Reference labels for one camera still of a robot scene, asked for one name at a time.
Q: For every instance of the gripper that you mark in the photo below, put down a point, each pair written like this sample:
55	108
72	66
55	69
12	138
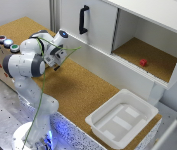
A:
55	55

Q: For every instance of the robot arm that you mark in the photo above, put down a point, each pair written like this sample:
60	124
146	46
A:
24	65

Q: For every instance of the green button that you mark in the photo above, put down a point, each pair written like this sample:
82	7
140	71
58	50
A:
14	48

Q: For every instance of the blue button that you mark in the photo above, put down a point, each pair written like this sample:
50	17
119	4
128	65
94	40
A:
8	43

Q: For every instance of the white sliding door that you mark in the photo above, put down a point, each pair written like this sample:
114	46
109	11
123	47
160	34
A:
98	26

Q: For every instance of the red button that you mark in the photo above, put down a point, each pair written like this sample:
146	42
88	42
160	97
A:
2	39

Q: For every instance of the pink block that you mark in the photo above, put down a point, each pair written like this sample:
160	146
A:
143	62

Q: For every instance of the white cabinet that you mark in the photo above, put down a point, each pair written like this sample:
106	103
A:
144	40

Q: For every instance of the white plastic box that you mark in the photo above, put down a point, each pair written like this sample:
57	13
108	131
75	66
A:
121	118

